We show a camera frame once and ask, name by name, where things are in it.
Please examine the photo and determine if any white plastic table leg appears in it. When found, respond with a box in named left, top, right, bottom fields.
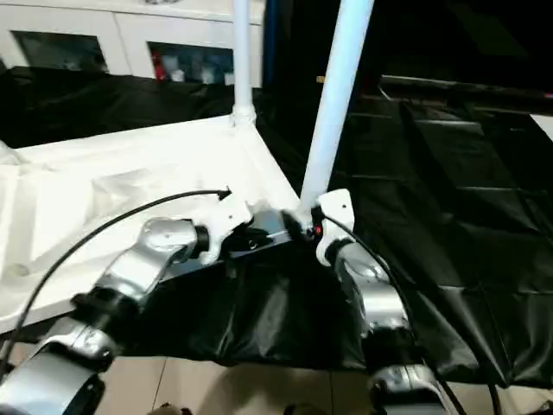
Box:
left=228, top=0, right=257, bottom=129
left=297, top=0, right=376, bottom=230

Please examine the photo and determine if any white plastic table top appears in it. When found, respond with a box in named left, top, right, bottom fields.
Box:
left=0, top=112, right=303, bottom=336

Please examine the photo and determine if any black table mat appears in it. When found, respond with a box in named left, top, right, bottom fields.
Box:
left=0, top=64, right=553, bottom=388

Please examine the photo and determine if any black long bar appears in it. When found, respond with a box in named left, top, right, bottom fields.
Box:
left=379, top=73, right=553, bottom=103

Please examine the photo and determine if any white glass-door cabinet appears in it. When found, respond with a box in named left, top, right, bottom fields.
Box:
left=0, top=0, right=264, bottom=87

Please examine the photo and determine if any white flat board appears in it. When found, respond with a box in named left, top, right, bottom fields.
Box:
left=529, top=112, right=553, bottom=144

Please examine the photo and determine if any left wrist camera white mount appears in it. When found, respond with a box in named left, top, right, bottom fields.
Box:
left=202, top=189, right=254, bottom=265

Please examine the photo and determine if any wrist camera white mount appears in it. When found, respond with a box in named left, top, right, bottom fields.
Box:
left=313, top=188, right=356, bottom=267
left=202, top=189, right=254, bottom=265

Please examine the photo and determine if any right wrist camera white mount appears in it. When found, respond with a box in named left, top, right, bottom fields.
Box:
left=313, top=188, right=356, bottom=267

